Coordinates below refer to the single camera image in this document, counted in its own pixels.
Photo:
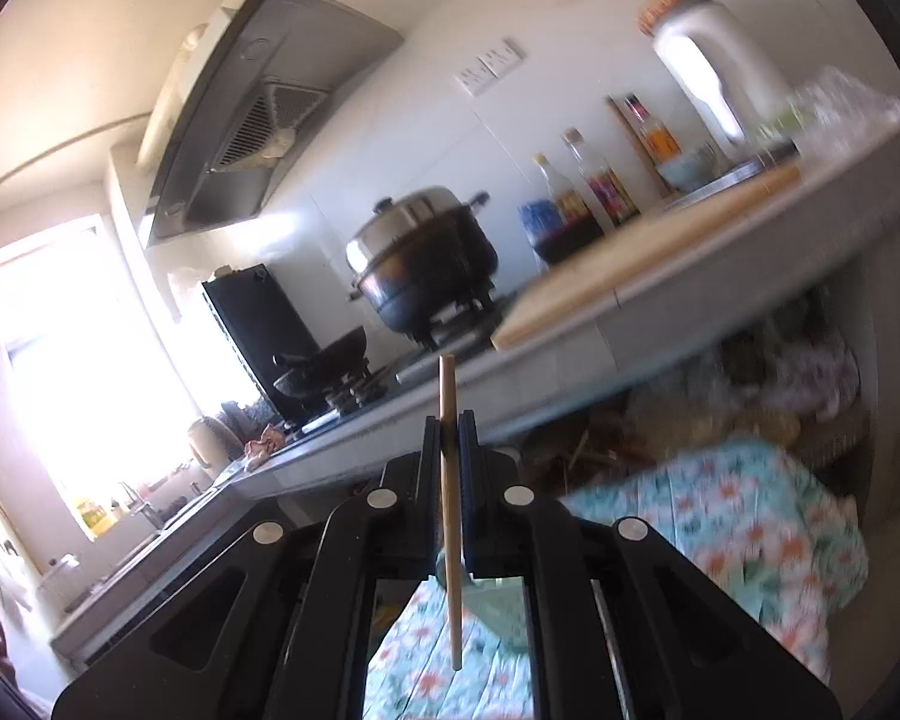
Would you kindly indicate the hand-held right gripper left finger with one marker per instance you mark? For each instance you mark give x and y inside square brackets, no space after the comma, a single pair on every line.
[433,495]

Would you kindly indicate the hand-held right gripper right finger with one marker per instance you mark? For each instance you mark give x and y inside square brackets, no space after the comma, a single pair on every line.
[466,495]

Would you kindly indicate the single tapered wooden chopstick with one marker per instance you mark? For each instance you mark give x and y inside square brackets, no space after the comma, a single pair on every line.
[448,405]

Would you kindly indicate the green star-perforated utensil holder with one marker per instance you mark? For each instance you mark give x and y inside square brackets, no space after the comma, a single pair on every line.
[495,607]

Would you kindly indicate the gas stove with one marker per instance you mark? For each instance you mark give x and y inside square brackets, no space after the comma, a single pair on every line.
[420,349]

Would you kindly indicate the grey kitchen counter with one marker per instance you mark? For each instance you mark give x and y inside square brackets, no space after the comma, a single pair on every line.
[570,360]

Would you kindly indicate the black wok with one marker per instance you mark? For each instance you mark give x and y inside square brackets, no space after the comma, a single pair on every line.
[322,364]

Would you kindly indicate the pink rag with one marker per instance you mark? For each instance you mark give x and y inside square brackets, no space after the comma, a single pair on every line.
[262,444]

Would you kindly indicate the electric kettle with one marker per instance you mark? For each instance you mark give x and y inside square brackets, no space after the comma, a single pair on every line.
[208,444]

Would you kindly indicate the steamer pot with lid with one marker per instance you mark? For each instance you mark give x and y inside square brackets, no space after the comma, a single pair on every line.
[420,255]

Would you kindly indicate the black appliance box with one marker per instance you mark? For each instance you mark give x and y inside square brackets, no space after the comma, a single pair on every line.
[251,330]

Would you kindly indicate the floral blanket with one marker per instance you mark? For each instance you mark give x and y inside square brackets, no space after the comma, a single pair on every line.
[720,540]

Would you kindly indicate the sink faucet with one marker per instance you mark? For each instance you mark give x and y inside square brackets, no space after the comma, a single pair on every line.
[139,502]

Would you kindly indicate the wooden cutting board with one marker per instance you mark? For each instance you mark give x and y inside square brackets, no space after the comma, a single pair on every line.
[645,255]

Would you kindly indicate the pile of plastic bags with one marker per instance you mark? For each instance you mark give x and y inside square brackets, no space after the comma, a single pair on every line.
[765,390]

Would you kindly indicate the red label sauce bottle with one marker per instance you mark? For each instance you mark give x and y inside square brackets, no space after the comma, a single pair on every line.
[604,187]

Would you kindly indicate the window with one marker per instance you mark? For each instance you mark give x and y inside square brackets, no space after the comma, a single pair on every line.
[82,360]

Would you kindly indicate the light blue bowl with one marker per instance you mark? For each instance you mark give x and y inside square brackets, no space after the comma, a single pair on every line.
[686,172]

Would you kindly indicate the orange label bottle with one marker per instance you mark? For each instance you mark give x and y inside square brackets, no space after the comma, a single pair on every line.
[656,136]

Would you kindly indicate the grey range hood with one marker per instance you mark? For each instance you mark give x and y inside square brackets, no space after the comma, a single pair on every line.
[270,112]

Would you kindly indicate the large white jug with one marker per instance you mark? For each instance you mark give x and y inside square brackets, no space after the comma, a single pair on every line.
[720,67]

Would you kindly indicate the clear plastic container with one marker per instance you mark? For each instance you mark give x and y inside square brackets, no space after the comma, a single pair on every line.
[847,105]

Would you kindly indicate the white wall sockets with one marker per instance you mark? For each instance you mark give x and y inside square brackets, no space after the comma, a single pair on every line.
[489,67]

